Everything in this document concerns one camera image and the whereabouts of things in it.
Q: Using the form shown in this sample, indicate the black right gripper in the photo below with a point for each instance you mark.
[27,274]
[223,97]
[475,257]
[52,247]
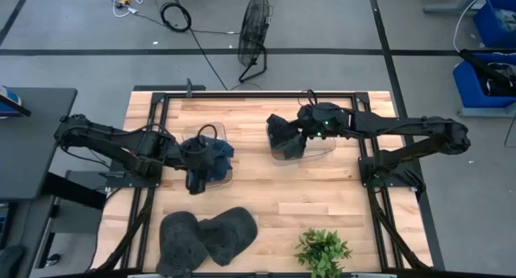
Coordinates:
[324,121]

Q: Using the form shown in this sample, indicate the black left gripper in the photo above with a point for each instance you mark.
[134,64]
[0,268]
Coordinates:
[199,161]

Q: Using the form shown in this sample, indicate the black cap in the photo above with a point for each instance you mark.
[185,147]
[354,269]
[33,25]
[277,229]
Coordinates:
[284,139]
[231,231]
[179,241]

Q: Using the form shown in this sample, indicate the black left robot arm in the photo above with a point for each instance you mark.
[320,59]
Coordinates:
[101,139]

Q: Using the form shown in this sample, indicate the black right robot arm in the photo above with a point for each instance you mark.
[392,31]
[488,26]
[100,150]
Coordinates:
[403,127]

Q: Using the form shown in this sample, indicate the clear plastic bin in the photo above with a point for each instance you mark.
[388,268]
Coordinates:
[322,147]
[187,133]

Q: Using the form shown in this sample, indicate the black floor fan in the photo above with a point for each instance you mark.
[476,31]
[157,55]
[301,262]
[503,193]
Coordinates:
[253,28]

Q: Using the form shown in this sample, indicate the green potted plant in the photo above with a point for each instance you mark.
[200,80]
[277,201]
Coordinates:
[322,251]

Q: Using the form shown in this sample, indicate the blue storage bin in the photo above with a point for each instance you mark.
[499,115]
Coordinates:
[489,28]
[469,84]

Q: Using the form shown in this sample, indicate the black equipment in bin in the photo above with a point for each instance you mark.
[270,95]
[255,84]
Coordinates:
[483,70]

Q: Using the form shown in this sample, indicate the dark grey desk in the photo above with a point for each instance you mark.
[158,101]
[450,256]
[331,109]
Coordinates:
[32,149]

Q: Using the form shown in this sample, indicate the grey desk leg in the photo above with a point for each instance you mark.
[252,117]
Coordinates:
[451,8]

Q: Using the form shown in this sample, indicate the blue object on desk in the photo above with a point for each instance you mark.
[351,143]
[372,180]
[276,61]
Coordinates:
[10,98]

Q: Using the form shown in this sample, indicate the black metal table frame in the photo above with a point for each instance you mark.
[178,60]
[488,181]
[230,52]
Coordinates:
[258,95]

